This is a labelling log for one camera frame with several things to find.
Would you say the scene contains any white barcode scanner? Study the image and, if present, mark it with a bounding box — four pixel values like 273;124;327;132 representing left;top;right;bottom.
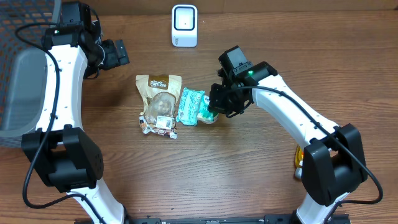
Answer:
171;4;198;48

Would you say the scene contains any brown snack bag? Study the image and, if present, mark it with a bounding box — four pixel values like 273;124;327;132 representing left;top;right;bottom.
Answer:
136;75;182;139

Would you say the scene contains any teal wet wipes pack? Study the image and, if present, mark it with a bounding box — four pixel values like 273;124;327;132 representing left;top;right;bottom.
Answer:
176;88;205;126

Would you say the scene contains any grey plastic mesh basket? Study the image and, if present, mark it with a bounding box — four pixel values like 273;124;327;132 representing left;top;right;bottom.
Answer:
1;0;62;148

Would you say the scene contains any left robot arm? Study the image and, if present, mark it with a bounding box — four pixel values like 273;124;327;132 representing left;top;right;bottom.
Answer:
22;1;130;223

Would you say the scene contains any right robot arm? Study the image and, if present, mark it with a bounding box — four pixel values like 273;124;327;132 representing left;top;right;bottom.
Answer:
209;46;368;223

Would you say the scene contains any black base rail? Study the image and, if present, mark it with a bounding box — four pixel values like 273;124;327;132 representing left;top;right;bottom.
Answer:
74;213;352;224

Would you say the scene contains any green lidded white jar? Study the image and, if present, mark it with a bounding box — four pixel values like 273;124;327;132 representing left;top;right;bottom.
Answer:
201;113;218;124

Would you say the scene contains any yellow tea bottle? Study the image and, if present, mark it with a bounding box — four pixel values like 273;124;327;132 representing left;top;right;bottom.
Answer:
294;146;303;180

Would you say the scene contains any teal Kleenex tissue pack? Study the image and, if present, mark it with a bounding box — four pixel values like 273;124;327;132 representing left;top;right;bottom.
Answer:
197;95;214;121

